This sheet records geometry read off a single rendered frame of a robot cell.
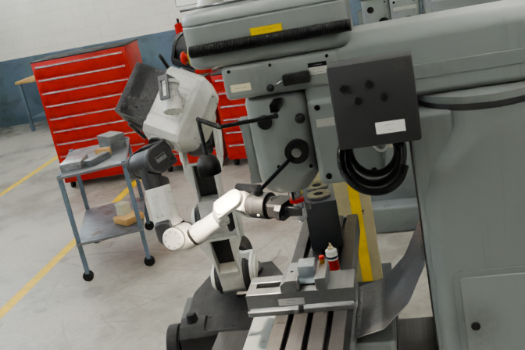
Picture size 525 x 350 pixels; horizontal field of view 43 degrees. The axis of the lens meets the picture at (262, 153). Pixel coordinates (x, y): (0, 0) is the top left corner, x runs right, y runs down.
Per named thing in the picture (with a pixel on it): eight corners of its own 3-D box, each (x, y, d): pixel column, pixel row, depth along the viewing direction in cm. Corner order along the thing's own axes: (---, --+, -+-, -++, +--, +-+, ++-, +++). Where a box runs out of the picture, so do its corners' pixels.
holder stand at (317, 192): (312, 251, 248) (302, 201, 242) (308, 228, 269) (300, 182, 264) (344, 245, 247) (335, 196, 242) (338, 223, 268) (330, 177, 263)
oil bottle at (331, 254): (328, 274, 227) (323, 245, 224) (329, 269, 231) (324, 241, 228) (340, 273, 226) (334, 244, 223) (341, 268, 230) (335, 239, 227)
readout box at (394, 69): (339, 152, 161) (325, 68, 155) (341, 141, 169) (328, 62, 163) (423, 141, 156) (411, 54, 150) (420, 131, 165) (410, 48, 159)
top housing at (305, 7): (186, 73, 188) (173, 17, 183) (209, 58, 212) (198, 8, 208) (351, 46, 177) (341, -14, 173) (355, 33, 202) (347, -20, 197)
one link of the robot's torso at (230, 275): (216, 279, 308) (191, 199, 282) (258, 272, 307) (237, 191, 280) (215, 303, 296) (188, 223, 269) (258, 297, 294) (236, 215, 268)
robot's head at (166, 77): (169, 107, 226) (156, 101, 219) (167, 83, 228) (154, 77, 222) (185, 101, 224) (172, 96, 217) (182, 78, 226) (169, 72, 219)
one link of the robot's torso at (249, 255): (219, 276, 315) (212, 251, 311) (259, 269, 313) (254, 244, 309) (214, 298, 295) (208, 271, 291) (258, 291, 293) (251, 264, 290)
